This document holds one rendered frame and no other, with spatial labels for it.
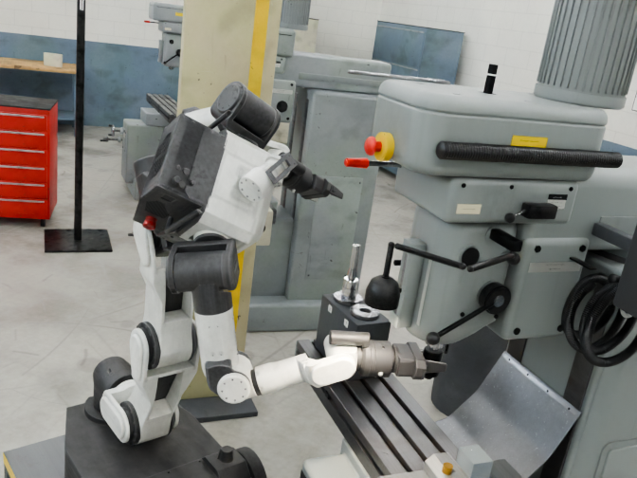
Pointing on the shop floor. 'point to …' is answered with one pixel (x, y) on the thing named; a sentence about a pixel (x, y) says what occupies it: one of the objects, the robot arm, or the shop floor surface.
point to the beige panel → (257, 69)
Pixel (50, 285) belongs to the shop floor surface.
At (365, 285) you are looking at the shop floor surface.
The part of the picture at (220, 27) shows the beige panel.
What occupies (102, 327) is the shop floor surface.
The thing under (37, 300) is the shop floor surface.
